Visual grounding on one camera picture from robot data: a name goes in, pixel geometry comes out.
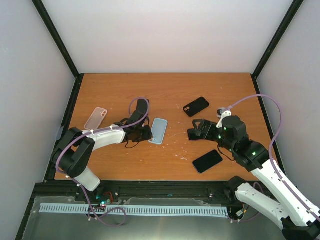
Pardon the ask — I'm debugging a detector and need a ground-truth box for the black frame post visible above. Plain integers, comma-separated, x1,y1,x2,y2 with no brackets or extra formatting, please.
32,0,83,79
251,0,304,81

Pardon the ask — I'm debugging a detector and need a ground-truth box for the light blue phone case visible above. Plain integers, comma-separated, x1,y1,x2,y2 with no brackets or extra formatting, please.
148,118,168,145

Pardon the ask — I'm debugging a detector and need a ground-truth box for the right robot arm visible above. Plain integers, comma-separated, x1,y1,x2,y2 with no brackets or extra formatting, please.
192,111,320,240

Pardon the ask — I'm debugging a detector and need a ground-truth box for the pink translucent phone case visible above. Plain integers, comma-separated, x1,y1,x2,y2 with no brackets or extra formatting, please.
84,107,108,131

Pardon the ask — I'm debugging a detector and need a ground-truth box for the left black frame post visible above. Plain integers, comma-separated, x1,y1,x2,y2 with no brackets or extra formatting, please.
32,0,83,79

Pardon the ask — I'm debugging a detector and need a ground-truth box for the blue-edged black phone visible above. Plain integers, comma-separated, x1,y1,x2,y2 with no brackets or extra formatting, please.
192,150,223,174

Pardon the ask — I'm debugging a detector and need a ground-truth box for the light blue cable duct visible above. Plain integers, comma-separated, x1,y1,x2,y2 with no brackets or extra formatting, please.
38,203,228,218

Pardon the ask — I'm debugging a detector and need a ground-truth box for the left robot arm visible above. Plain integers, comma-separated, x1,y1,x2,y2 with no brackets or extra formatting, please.
51,97,153,202

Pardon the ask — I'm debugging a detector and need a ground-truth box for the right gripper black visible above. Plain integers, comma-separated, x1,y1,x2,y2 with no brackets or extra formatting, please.
192,118,235,153

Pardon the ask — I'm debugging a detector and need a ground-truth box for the right black frame post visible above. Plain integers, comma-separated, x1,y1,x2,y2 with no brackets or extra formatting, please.
251,0,304,81

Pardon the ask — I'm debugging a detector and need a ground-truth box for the black phone case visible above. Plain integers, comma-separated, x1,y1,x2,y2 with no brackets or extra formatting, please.
183,97,210,117

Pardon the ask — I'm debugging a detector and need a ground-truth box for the black front rail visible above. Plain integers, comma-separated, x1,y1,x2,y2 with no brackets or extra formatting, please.
31,180,241,206

